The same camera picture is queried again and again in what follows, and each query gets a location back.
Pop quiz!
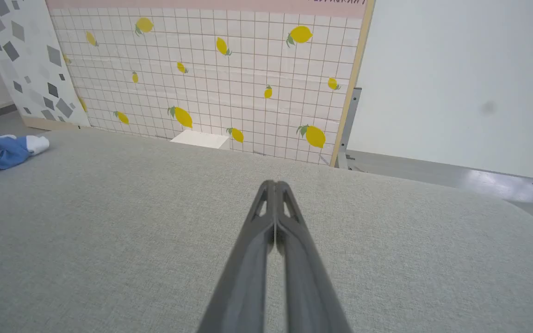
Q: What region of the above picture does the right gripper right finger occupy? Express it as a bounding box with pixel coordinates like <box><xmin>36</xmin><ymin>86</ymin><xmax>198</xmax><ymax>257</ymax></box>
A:
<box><xmin>275</xmin><ymin>180</ymin><xmax>353</xmax><ymax>333</ymax></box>

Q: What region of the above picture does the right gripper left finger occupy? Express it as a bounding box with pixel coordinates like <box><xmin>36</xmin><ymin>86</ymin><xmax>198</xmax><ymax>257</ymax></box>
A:
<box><xmin>196</xmin><ymin>180</ymin><xmax>276</xmax><ymax>333</ymax></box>

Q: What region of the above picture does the white box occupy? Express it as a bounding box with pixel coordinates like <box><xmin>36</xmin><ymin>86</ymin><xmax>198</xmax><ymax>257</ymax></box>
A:
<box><xmin>170</xmin><ymin>129</ymin><xmax>230</xmax><ymax>150</ymax></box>

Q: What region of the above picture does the grey fabric cushion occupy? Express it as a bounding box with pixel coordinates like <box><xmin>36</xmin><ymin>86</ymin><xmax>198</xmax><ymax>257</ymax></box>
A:
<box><xmin>0</xmin><ymin>127</ymin><xmax>533</xmax><ymax>333</ymax></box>

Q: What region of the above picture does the lemon print grid panel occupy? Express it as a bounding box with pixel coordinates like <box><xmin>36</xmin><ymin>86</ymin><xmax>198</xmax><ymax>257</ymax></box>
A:
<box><xmin>46</xmin><ymin>0</ymin><xmax>376</xmax><ymax>167</ymax></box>

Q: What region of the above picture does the terrazzo pattern white panel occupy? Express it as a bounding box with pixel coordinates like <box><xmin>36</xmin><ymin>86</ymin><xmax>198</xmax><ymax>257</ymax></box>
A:
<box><xmin>0</xmin><ymin>0</ymin><xmax>92</xmax><ymax>130</ymax></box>

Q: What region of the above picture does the grey metal panel bracket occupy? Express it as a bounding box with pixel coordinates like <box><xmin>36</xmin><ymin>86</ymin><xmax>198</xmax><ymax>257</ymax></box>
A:
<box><xmin>337</xmin><ymin>86</ymin><xmax>370</xmax><ymax>173</ymax></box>

